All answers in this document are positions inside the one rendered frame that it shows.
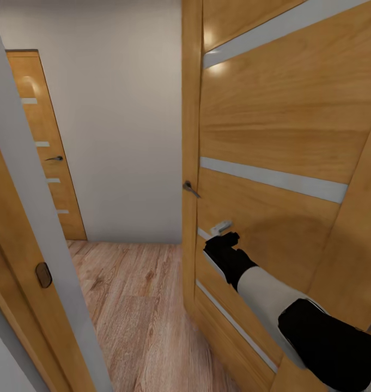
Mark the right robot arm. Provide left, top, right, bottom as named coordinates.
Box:
left=203, top=220, right=371, bottom=392

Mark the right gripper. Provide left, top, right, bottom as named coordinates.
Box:
left=221, top=232, right=239, bottom=247

